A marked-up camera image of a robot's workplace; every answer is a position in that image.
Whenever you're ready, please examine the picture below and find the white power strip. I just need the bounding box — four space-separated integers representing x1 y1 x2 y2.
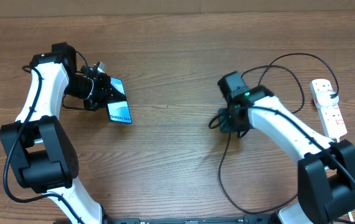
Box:
310 79 348 142

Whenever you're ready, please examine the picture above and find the black USB charging cable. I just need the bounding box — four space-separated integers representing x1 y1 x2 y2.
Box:
217 52 340 216

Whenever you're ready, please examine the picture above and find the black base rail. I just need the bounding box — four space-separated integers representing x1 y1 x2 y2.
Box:
103 213 282 224

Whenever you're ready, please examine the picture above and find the Samsung Galaxy smartphone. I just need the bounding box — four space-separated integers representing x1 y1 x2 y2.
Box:
106 77 132 124

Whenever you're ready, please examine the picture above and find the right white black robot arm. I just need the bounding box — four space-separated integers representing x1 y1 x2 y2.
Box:
215 72 355 223

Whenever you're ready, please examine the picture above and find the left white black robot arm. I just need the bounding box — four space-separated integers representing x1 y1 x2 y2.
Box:
0 42 132 223

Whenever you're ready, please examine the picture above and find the white USB charger plug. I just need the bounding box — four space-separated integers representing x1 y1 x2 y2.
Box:
314 91 339 108

